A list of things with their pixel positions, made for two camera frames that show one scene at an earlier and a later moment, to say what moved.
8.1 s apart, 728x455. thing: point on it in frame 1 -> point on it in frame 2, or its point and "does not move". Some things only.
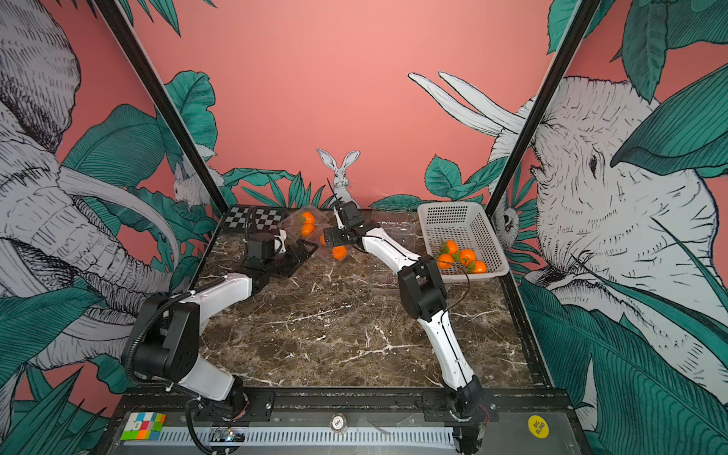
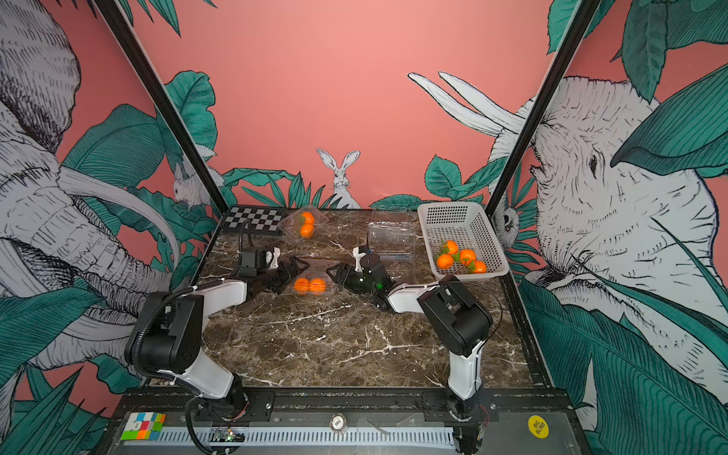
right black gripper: (336, 236) -> (347, 269)
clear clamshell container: (337, 255) -> (313, 284)
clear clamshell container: (304, 223) does not move
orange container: (480, 267) does not move
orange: (445, 262) does not move
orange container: (452, 246) does not move
